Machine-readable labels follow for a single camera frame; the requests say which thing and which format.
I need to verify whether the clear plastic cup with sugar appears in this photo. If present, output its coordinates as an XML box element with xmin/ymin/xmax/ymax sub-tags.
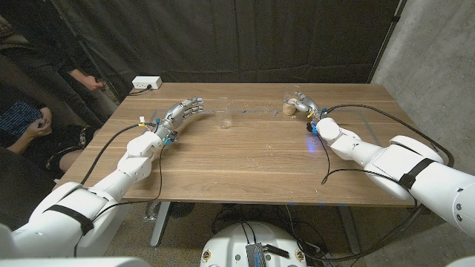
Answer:
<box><xmin>281</xmin><ymin>85</ymin><xmax>302</xmax><ymax>116</ymax></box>

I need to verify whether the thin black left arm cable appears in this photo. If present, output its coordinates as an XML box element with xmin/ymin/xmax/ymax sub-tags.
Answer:
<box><xmin>73</xmin><ymin>142</ymin><xmax>166</xmax><ymax>257</ymax></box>

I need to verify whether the standing person at back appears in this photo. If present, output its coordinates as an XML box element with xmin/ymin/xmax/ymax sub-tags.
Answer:
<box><xmin>50</xmin><ymin>0</ymin><xmax>122</xmax><ymax>103</ymax></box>

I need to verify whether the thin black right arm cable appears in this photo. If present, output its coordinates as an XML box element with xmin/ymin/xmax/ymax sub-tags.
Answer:
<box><xmin>317</xmin><ymin>133</ymin><xmax>419</xmax><ymax>208</ymax></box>

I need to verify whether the black backdrop stand pole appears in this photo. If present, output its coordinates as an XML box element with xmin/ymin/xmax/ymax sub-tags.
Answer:
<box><xmin>367</xmin><ymin>0</ymin><xmax>407</xmax><ymax>85</ymax></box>

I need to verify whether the seated person in blue top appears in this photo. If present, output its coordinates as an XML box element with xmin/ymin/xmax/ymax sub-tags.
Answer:
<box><xmin>0</xmin><ymin>99</ymin><xmax>97</xmax><ymax>175</ymax></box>

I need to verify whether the clear plastic bottle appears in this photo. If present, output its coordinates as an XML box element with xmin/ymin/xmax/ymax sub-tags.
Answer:
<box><xmin>143</xmin><ymin>201</ymin><xmax>163</xmax><ymax>223</ymax></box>

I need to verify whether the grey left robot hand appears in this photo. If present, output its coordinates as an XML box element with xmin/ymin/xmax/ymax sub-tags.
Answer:
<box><xmin>154</xmin><ymin>96</ymin><xmax>205</xmax><ymax>142</ymax></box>

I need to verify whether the grey table leg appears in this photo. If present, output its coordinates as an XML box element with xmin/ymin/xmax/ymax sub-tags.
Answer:
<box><xmin>338</xmin><ymin>205</ymin><xmax>361</xmax><ymax>255</ymax></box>
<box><xmin>150</xmin><ymin>202</ymin><xmax>171</xmax><ymax>248</ymax></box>

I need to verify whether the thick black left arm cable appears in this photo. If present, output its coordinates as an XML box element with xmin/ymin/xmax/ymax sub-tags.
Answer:
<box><xmin>79</xmin><ymin>122</ymin><xmax>159</xmax><ymax>185</ymax></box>

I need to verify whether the person in black clothes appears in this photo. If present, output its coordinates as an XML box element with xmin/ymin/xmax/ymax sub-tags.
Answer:
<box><xmin>7</xmin><ymin>36</ymin><xmax>108</xmax><ymax>129</ymax></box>

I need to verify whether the white power strip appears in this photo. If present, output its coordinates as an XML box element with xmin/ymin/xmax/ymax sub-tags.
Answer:
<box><xmin>131</xmin><ymin>76</ymin><xmax>163</xmax><ymax>90</ymax></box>

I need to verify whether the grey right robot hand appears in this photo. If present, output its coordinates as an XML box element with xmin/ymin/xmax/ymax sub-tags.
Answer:
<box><xmin>287</xmin><ymin>91</ymin><xmax>327</xmax><ymax>122</ymax></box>

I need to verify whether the black backdrop curtain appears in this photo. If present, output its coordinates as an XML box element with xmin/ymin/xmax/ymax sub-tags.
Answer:
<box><xmin>55</xmin><ymin>0</ymin><xmax>404</xmax><ymax>101</ymax></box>

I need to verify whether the white robot torso base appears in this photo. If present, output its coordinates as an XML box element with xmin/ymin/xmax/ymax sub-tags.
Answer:
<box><xmin>199</xmin><ymin>221</ymin><xmax>309</xmax><ymax>267</ymax></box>

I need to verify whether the black power strip cable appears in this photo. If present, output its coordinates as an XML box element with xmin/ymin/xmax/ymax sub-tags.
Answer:
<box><xmin>128</xmin><ymin>85</ymin><xmax>152</xmax><ymax>96</ymax></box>

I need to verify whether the person in brown sweater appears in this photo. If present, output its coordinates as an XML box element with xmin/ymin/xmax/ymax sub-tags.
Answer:
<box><xmin>0</xmin><ymin>14</ymin><xmax>34</xmax><ymax>53</ymax></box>

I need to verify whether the grey box on torso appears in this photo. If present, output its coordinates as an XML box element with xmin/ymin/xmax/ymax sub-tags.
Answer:
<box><xmin>245</xmin><ymin>243</ymin><xmax>267</xmax><ymax>267</ymax></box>

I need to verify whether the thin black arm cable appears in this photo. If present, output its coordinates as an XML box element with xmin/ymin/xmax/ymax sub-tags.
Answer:
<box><xmin>73</xmin><ymin>142</ymin><xmax>166</xmax><ymax>257</ymax></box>
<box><xmin>317</xmin><ymin>133</ymin><xmax>419</xmax><ymax>208</ymax></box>

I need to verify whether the black round floor object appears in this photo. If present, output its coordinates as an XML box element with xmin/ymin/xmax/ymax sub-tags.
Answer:
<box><xmin>168</xmin><ymin>202</ymin><xmax>196</xmax><ymax>219</ymax></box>

